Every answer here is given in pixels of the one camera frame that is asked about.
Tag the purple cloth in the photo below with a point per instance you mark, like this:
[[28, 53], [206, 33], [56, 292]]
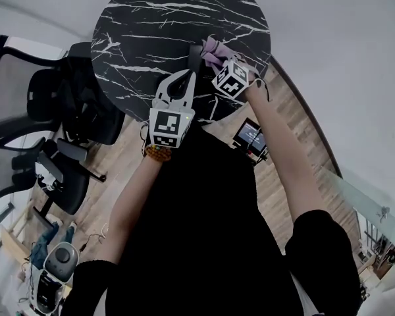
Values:
[[214, 49]]

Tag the person's right forearm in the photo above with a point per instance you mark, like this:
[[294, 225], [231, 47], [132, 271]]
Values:
[[279, 150]]

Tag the black backpack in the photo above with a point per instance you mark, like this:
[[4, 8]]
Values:
[[89, 110]]

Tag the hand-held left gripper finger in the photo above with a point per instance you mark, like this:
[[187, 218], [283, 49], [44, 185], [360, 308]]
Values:
[[190, 94], [162, 87]]

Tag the person's black clothing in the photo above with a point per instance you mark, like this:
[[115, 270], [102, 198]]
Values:
[[197, 226]]

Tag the small black screen device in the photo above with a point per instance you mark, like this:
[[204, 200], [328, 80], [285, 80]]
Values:
[[250, 137]]

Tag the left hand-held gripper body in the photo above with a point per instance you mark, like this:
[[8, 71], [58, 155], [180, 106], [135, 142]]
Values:
[[166, 125]]

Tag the black metal railing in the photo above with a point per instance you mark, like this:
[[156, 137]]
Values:
[[373, 237]]

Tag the light wooden board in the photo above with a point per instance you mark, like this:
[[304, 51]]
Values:
[[14, 242]]

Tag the black rectangular device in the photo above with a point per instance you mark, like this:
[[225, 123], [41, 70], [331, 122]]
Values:
[[195, 56]]

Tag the white plastic bag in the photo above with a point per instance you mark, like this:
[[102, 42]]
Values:
[[47, 176]]

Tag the person's left forearm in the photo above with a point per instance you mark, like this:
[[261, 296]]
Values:
[[131, 202]]

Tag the white and grey appliance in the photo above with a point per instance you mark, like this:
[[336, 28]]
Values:
[[61, 258]]

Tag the black mesh office chair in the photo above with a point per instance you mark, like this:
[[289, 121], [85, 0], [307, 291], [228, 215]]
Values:
[[10, 77], [72, 189]]

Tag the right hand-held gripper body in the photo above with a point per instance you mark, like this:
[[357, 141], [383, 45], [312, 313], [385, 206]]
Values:
[[232, 81]]

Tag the frosted glass door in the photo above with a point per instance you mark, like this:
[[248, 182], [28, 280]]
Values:
[[352, 193]]

